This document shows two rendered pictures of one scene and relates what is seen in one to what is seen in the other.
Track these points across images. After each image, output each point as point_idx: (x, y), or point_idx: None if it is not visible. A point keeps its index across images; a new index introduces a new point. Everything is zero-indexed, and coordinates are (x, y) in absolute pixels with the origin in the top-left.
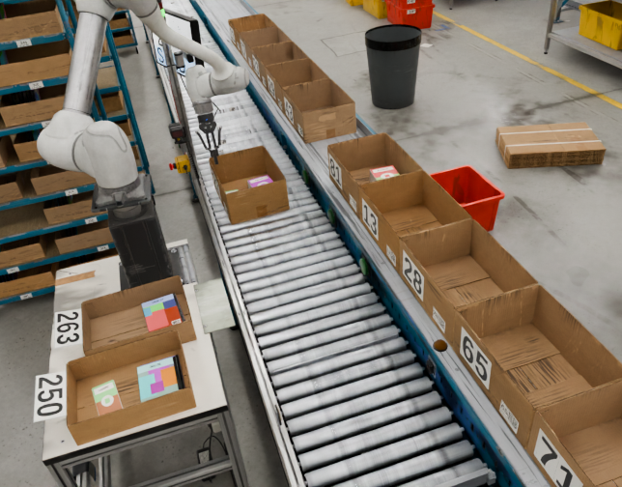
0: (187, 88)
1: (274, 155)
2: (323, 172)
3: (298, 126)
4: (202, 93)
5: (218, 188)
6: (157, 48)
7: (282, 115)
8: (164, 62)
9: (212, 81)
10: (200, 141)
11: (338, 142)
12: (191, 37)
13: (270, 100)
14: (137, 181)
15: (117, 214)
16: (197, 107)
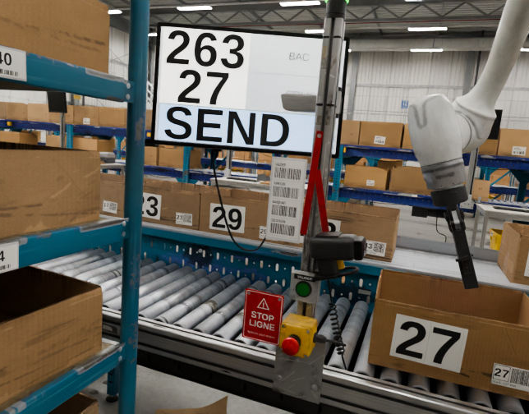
0: (444, 131)
1: (324, 299)
2: (499, 281)
3: (368, 242)
4: (464, 142)
5: (457, 345)
6: (171, 110)
7: (287, 246)
8: (192, 135)
9: (470, 122)
10: (173, 312)
11: (517, 232)
12: (345, 66)
13: (227, 236)
14: None
15: None
16: (461, 170)
